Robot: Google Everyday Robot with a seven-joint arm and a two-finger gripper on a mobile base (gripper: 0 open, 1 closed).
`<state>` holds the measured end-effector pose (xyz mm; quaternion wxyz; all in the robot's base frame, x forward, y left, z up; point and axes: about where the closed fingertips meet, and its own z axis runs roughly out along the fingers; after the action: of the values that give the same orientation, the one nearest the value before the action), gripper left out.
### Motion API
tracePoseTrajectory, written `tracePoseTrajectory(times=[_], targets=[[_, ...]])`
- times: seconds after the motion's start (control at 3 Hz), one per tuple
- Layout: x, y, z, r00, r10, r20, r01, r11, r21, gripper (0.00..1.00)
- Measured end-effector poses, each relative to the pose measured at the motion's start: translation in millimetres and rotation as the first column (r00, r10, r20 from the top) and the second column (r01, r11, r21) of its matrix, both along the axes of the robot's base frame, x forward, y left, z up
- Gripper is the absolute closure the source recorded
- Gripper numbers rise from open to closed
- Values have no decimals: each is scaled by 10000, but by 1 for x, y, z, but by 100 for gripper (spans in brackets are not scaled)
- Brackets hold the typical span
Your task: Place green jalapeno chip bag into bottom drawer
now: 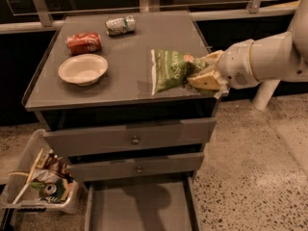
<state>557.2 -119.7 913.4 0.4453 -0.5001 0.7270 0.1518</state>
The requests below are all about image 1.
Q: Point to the grey drawer cabinet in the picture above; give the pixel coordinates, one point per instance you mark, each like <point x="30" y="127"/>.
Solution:
<point x="124" y="94"/>

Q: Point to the green white soda can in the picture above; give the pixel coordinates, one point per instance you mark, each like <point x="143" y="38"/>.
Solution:
<point x="120" y="26"/>

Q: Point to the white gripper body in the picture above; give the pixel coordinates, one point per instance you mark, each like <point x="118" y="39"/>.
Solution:
<point x="236" y="64"/>

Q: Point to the white paper bowl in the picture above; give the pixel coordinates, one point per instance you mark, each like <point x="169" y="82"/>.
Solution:
<point x="83" y="70"/>

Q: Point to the clear plastic bin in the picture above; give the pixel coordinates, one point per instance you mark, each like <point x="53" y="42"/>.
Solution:
<point x="25" y="192"/>

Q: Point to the red soda can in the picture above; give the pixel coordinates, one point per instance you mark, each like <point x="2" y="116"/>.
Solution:
<point x="83" y="43"/>

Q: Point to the grey open bottom drawer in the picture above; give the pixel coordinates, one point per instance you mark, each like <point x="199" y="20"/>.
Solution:
<point x="148" y="203"/>

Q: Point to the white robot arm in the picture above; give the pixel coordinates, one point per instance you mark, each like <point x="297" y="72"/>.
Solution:
<point x="282" y="57"/>

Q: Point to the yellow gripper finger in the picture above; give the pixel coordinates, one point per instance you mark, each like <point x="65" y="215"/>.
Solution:
<point x="213" y="57"/>
<point x="209" y="83"/>

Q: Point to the brown snack wrapper in bin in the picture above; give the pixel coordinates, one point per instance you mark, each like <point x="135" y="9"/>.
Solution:
<point x="50" y="169"/>

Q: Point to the grey top drawer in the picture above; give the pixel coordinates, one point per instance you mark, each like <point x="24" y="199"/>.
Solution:
<point x="138" y="136"/>

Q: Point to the green jalapeno chip bag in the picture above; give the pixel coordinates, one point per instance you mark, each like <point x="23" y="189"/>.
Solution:
<point x="170" y="68"/>

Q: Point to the grey middle drawer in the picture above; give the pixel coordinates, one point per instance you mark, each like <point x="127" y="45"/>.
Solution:
<point x="136" y="167"/>

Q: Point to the white diagonal support pole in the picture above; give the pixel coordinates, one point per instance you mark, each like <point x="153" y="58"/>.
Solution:
<point x="264" y="94"/>

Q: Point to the metal railing with glass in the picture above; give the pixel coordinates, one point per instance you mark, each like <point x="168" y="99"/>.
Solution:
<point x="25" y="16"/>

